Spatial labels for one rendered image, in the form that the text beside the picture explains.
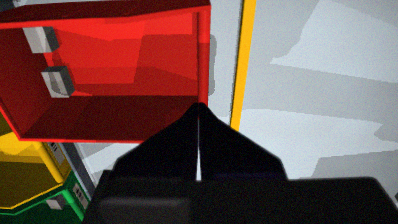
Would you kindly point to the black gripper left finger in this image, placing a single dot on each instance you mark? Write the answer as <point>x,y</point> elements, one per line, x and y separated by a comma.
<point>168,153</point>

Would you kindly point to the dark grey shelf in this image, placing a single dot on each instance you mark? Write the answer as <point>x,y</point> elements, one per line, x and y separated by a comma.
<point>68,148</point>

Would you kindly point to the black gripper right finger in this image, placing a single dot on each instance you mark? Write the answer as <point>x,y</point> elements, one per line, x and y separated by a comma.
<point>230,155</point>

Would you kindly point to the yellow vertical bar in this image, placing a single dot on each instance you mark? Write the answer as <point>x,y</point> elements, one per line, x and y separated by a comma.
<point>244,43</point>

